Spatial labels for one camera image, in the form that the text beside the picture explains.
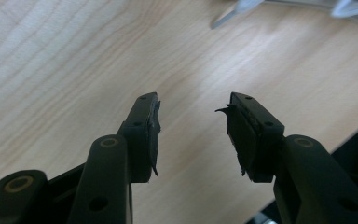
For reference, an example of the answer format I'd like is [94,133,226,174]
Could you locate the black and white sneaker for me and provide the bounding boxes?
[210,0,358,30]

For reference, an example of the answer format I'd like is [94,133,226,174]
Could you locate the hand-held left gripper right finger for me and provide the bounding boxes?
[214,91,285,184]

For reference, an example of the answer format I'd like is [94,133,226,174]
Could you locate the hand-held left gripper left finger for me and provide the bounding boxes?
[117,91,162,184]

